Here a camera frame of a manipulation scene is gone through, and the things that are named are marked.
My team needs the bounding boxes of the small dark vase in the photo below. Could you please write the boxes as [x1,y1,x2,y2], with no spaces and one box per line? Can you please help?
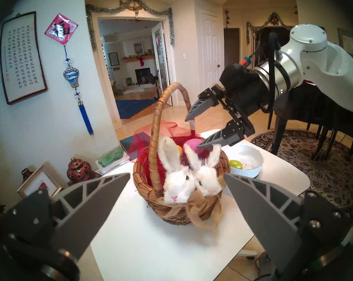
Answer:
[21,168,33,185]

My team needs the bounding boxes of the black standing fan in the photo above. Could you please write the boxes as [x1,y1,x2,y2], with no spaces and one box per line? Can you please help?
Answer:
[148,73,160,98]

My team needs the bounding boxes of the white table pedestal base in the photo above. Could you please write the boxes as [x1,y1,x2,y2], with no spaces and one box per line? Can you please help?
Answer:
[238,250,275,281]

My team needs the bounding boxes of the white glass french door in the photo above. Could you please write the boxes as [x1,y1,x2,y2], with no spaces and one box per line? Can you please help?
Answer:
[152,22,173,106]

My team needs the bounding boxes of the wooden mantel shelf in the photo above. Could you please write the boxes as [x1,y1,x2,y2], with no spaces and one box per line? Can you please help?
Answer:
[121,55,155,63]

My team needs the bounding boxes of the large grey framed picture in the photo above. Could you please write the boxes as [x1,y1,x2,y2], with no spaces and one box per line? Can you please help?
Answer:
[337,28,353,64]

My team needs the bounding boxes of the black fireplace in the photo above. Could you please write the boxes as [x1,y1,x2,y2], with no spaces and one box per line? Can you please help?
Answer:
[135,68,151,85]

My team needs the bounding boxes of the black grand piano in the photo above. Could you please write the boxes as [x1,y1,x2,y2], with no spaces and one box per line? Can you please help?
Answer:
[267,78,353,161]

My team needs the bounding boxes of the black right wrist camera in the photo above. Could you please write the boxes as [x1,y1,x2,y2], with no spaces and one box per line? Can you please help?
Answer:
[220,56,259,89]

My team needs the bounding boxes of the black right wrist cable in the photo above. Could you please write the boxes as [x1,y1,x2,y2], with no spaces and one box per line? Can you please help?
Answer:
[267,32,282,112]

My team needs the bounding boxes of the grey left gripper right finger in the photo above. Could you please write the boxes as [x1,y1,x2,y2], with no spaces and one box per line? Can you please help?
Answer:
[223,174,352,273]

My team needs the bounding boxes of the white round bowl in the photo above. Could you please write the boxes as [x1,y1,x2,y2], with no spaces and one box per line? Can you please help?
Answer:
[223,144,264,178]

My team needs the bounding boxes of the red black lidded jar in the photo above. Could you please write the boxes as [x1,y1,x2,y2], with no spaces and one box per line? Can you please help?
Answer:
[67,157,92,183]

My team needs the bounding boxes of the blue vase tassel ornament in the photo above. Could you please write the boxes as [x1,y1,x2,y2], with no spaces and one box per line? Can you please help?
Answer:
[62,45,94,136]

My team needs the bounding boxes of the brown wicker handle basket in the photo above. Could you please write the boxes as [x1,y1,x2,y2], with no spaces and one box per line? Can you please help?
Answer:
[133,82,231,228]

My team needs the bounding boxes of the green stone on white stand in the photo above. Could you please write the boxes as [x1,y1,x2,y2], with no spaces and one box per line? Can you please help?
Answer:
[96,147,129,174]

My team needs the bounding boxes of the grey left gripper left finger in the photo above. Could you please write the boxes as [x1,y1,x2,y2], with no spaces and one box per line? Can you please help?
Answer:
[1,173,131,259]

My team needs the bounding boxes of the red diamond fu decoration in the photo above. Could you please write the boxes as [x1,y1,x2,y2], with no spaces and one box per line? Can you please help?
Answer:
[44,13,79,46]

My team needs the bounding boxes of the large white plush bunny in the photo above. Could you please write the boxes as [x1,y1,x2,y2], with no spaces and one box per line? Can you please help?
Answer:
[157,136,196,204]

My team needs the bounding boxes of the small white plush bunny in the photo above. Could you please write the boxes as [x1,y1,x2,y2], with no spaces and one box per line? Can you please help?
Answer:
[184,143,223,197]

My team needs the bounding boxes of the framed red shoe picture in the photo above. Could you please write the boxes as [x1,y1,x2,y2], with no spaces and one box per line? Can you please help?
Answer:
[17,165,63,199]

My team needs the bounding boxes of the silver green tinsel garland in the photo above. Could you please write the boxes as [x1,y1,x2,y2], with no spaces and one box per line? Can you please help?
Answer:
[86,0,175,51]

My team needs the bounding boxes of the pink easter egg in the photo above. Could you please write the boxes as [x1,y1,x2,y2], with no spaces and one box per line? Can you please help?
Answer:
[183,138,205,155]

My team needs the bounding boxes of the tan burlap bow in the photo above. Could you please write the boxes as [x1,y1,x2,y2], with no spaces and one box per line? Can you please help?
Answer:
[162,190,222,228]

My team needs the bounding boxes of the white panel door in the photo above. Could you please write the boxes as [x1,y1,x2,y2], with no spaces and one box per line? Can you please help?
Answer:
[201,13,224,93]

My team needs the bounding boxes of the large patterned oriental rug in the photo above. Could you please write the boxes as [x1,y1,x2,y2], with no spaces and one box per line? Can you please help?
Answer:
[250,130,353,216]

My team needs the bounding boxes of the green garland with red wreath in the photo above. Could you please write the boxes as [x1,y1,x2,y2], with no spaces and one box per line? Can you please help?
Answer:
[246,12,294,45]

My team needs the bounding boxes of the framed chinese calligraphy scroll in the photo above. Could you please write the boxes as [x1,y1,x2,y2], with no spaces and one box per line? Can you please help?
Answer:
[0,11,47,105]

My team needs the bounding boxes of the red tissue basket lining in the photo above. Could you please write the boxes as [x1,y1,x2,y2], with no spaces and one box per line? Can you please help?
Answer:
[127,121,212,188]

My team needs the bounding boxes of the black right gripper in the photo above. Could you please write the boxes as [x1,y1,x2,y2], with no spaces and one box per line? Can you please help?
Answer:
[185,78,272,149]

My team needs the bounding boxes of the blue floor rug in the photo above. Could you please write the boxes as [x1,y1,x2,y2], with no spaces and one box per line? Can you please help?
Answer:
[116,97,158,119]

